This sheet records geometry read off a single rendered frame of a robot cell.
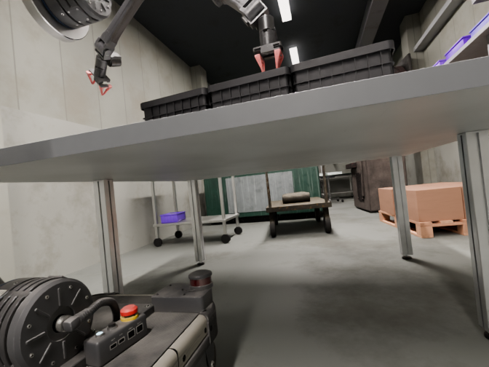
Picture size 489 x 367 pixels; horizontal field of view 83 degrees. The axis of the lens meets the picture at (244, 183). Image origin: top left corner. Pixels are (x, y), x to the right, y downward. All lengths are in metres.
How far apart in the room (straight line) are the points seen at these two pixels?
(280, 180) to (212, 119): 3.75
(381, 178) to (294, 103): 4.00
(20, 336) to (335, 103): 0.64
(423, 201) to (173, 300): 2.26
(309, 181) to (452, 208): 1.99
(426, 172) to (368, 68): 4.04
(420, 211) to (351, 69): 1.92
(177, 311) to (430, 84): 0.75
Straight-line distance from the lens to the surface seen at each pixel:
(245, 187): 4.32
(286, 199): 3.14
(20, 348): 0.65
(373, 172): 4.39
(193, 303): 0.81
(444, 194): 2.76
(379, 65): 0.94
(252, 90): 0.98
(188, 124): 0.51
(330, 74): 0.94
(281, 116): 0.46
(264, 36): 1.10
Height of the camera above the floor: 0.56
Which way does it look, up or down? 1 degrees up
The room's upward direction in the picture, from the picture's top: 6 degrees counter-clockwise
